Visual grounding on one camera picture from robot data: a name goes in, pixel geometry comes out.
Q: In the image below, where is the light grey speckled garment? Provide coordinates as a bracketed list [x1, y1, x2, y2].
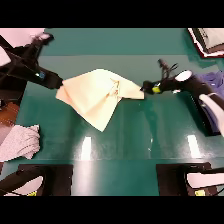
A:
[0, 124, 41, 164]

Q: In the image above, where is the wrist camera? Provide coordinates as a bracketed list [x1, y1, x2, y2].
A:
[157, 58, 180, 83]
[31, 32, 55, 54]

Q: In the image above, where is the purple garment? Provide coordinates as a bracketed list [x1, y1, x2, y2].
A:
[195, 70, 224, 98]

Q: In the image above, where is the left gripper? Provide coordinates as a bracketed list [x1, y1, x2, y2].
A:
[33, 69, 64, 90]

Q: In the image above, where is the cream T-shirt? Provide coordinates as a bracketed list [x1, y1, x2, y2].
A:
[55, 68, 146, 133]

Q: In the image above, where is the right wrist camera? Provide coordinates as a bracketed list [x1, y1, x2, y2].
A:
[157, 58, 180, 83]

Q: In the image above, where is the pale pink garment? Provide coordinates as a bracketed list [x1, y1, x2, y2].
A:
[0, 28, 46, 68]

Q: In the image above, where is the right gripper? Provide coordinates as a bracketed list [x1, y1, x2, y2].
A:
[140, 80, 165, 96]

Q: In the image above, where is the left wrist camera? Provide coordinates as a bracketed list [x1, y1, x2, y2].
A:
[31, 32, 55, 54]

